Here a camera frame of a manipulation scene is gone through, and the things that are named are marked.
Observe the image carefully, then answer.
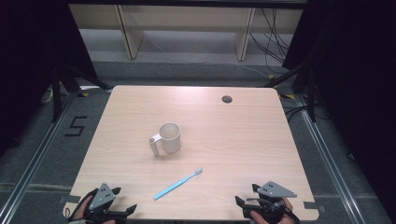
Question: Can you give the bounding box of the black curtain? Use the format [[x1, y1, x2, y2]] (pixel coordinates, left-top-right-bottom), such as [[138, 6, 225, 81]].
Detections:
[[0, 0, 98, 157], [281, 0, 396, 216]]

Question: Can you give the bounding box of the light blue toothbrush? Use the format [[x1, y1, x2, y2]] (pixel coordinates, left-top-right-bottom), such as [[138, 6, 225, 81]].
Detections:
[[152, 167, 204, 201]]

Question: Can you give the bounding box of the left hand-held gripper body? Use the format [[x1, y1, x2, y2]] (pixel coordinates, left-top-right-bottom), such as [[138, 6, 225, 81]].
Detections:
[[88, 182, 128, 224]]

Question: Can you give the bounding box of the black metal stand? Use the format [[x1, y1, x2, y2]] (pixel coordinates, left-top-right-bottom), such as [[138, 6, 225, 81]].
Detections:
[[263, 60, 319, 123], [50, 62, 114, 123]]

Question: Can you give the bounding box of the bundle of black cables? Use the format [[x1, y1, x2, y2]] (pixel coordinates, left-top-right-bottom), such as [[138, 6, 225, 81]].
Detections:
[[248, 7, 291, 75]]

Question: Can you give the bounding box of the person's left hand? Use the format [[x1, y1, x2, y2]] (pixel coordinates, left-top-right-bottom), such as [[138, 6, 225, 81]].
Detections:
[[72, 195, 117, 224]]

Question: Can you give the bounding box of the white cup with handle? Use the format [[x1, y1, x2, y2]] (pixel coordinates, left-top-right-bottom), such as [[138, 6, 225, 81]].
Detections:
[[148, 121, 182, 157]]

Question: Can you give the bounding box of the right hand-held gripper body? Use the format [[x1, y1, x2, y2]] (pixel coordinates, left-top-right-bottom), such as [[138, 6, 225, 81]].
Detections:
[[242, 181, 298, 224]]

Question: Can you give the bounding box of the person's right hand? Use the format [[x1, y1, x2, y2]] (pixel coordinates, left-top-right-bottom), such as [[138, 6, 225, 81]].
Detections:
[[248, 197, 297, 224]]

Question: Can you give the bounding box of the beige wooden desk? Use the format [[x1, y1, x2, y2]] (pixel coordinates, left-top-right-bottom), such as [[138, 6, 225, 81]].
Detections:
[[68, 3, 304, 62]]

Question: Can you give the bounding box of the aluminium floor rail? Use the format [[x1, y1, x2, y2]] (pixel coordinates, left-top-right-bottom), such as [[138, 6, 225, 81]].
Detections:
[[0, 90, 79, 224], [293, 92, 366, 224]]

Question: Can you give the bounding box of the black floor cable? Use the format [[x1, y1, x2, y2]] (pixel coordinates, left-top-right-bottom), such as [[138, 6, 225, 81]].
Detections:
[[282, 105, 313, 123]]

